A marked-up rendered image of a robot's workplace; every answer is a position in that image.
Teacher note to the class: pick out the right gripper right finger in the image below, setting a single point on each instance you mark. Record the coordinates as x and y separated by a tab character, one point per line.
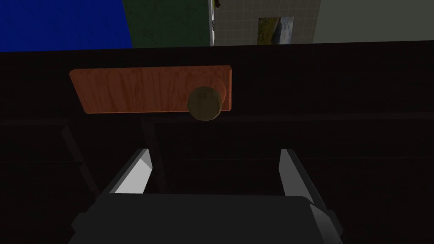
294	176

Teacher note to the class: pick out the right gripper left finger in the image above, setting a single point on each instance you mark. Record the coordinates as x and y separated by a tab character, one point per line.
135	176

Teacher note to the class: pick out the brown wooden drawer front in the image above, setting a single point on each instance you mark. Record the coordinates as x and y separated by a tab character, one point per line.
135	89

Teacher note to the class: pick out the olive round knob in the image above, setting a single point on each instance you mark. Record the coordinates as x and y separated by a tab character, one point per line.
204	103

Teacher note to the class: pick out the landscape picture on wall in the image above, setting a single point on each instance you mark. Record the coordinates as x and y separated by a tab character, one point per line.
275	30

